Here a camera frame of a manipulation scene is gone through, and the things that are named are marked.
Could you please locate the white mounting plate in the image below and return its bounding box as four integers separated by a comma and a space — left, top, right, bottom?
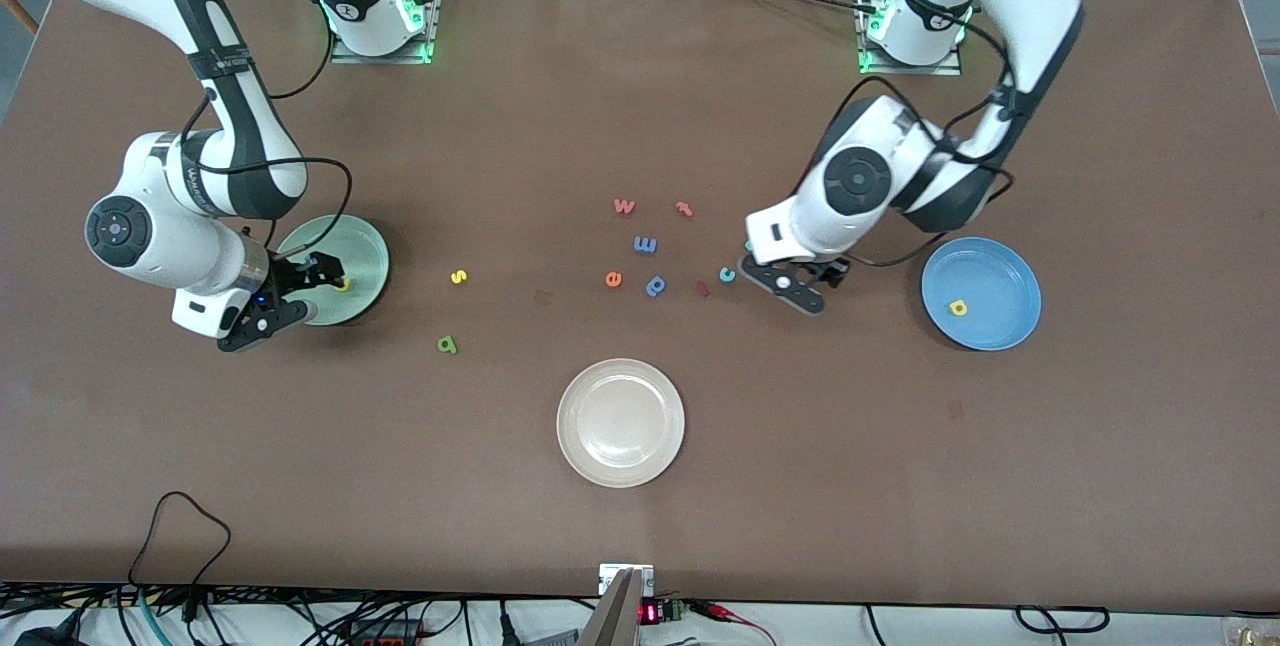
598, 563, 655, 595

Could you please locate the black coiled cable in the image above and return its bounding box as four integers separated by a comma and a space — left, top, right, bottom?
1015, 605, 1111, 634

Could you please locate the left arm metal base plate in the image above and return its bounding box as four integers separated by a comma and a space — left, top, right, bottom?
855, 0, 964, 77

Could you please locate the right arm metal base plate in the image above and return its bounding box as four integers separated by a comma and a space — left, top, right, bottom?
330, 0, 443, 65

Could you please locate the black looped cable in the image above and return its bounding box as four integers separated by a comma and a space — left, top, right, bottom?
128, 491, 233, 622

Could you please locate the red clip wire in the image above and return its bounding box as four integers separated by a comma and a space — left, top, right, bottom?
695, 602, 777, 646

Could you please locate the grey camera mount arm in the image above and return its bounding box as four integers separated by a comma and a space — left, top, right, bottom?
578, 568, 646, 646

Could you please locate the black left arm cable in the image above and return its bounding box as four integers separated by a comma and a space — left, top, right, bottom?
815, 0, 1017, 269

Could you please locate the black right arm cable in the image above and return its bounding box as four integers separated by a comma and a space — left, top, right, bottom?
180, 0, 354, 262

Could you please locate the blue plate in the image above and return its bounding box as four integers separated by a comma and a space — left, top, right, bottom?
920, 236, 1043, 352

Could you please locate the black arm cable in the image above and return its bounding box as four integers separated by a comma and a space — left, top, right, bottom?
815, 0, 1017, 269
180, 0, 354, 262

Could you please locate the cream white plate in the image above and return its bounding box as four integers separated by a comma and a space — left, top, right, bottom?
556, 358, 687, 489

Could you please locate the green plate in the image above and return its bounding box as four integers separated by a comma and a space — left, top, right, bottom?
269, 214, 391, 327

